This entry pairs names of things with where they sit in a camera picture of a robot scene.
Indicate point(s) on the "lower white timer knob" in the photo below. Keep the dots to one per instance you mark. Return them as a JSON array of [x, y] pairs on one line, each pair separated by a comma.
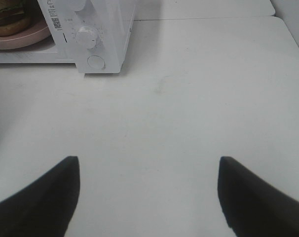
[[88, 37]]

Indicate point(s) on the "burger with lettuce and cheese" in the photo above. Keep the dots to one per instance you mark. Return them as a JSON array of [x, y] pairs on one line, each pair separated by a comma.
[[14, 18]]

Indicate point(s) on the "pink round plate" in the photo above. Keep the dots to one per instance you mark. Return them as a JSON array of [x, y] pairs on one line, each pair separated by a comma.
[[37, 31]]

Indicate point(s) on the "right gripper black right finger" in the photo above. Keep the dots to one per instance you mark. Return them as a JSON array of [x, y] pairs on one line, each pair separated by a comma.
[[251, 206]]

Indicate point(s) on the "upper white power knob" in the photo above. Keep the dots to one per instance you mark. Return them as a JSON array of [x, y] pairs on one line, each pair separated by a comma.
[[77, 5]]

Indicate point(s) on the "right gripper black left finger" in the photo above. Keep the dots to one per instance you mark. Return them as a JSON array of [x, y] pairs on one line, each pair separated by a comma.
[[45, 207]]

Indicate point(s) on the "round white door button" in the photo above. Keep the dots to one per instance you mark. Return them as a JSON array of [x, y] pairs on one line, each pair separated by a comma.
[[96, 62]]

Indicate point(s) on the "white microwave oven body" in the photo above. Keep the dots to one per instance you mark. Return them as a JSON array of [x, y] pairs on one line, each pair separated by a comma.
[[113, 19]]

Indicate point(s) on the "white warning label sticker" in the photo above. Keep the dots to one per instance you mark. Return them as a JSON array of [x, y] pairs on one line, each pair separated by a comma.
[[52, 14]]

